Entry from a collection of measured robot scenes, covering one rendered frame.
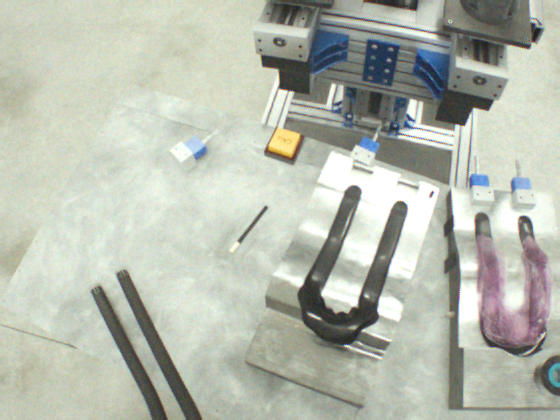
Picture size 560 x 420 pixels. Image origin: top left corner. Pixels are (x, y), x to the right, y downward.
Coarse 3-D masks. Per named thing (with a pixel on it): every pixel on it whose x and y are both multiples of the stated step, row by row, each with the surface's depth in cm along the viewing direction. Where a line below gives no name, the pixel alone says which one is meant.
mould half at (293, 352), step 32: (352, 160) 115; (320, 192) 112; (384, 192) 111; (320, 224) 110; (352, 224) 109; (384, 224) 108; (416, 224) 108; (288, 256) 103; (352, 256) 105; (416, 256) 105; (288, 288) 99; (352, 288) 99; (384, 288) 100; (288, 320) 103; (384, 320) 95; (256, 352) 101; (288, 352) 101; (320, 352) 100; (352, 352) 100; (384, 352) 99; (320, 384) 97; (352, 384) 97
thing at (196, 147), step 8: (208, 136) 127; (184, 144) 125; (192, 144) 125; (200, 144) 125; (176, 152) 123; (184, 152) 123; (192, 152) 124; (200, 152) 125; (176, 160) 125; (184, 160) 122; (192, 160) 124; (184, 168) 124
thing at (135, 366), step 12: (96, 288) 111; (96, 300) 110; (108, 300) 111; (108, 312) 108; (108, 324) 106; (120, 324) 107; (120, 336) 104; (120, 348) 103; (132, 348) 103; (132, 360) 101; (132, 372) 99; (144, 372) 100
